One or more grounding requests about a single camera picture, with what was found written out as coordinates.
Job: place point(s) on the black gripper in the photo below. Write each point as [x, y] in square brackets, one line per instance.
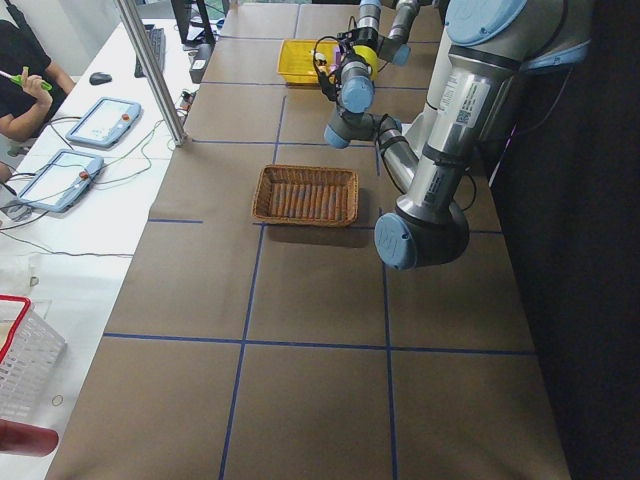
[368, 34]

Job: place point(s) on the yellow tape roll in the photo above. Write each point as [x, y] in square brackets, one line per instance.
[370, 57]

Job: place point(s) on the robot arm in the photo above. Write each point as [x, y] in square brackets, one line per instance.
[390, 25]
[484, 45]

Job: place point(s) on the yellow wicker tray basket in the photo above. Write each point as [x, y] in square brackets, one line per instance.
[300, 59]

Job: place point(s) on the brown wicker basket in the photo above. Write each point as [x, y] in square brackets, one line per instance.
[306, 196]

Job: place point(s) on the purple foam cube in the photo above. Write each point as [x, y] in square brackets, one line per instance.
[338, 56]

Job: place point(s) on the black power box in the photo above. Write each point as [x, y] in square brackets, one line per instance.
[200, 58]

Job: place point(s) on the black monitor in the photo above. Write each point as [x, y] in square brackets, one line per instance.
[193, 22]

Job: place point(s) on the black keyboard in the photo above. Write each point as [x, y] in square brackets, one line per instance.
[157, 42]

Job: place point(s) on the computer mouse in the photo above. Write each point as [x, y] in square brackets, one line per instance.
[99, 78]

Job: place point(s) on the far teach pendant tablet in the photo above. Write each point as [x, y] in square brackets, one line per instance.
[104, 124]

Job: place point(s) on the teach pendant tablet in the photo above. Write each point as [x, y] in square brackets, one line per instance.
[104, 124]
[61, 182]

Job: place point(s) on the seated person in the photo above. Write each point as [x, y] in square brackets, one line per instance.
[28, 105]

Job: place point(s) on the near teach pendant tablet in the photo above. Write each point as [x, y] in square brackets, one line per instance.
[61, 182]

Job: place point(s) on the white plastic crate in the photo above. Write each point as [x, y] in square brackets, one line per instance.
[30, 348]

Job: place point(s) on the red cylinder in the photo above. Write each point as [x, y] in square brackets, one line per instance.
[27, 440]

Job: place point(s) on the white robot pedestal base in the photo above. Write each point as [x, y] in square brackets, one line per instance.
[418, 132]

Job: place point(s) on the aluminium frame post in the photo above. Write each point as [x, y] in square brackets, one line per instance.
[136, 33]

